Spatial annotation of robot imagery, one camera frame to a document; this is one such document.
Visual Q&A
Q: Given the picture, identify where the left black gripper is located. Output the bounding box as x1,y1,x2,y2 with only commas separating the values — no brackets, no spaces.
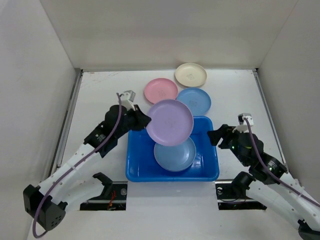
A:
116,104,152,138

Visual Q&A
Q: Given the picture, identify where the purple plate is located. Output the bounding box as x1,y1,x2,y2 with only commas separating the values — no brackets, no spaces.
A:
146,99,194,147

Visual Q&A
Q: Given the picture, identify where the pink plate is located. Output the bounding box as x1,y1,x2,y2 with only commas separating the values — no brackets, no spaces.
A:
144,78,179,104

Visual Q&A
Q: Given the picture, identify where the blue plate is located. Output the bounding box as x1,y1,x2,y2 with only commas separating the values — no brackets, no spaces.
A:
176,87,212,116
153,137,197,172

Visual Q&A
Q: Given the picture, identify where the cream plate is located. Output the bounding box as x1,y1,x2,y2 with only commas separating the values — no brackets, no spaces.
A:
174,63,208,88

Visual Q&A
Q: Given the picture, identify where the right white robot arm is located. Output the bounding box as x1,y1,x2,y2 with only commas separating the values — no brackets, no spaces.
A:
207,124,320,240

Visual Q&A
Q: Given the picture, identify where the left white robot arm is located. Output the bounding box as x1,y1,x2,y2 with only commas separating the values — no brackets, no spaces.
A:
23,105,151,239

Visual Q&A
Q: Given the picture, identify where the blue plastic bin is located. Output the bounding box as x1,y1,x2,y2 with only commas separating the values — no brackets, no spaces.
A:
125,116,220,182

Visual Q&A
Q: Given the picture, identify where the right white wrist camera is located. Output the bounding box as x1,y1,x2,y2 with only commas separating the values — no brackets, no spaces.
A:
232,113,254,133

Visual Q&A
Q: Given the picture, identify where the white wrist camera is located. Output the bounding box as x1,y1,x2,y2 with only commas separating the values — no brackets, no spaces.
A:
232,113,254,133
117,90,136,111

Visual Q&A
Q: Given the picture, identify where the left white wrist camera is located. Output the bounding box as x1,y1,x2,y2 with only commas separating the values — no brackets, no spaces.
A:
117,90,136,111

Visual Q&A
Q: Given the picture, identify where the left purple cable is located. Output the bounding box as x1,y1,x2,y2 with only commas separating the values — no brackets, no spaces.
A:
32,92,124,238

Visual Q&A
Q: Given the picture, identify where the right aluminium rail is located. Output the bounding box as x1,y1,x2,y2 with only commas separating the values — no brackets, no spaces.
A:
252,68,289,170

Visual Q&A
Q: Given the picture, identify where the aluminium rail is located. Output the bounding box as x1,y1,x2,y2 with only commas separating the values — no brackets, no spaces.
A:
46,68,83,177
252,68,289,170

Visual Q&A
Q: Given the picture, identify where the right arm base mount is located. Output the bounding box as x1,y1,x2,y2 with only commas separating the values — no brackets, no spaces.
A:
215,180,267,211

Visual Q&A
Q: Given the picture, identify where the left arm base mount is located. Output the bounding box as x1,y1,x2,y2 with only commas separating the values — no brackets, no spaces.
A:
79,172,128,211

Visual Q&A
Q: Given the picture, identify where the left aluminium rail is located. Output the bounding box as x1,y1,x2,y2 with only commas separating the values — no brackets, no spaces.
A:
46,68,83,177

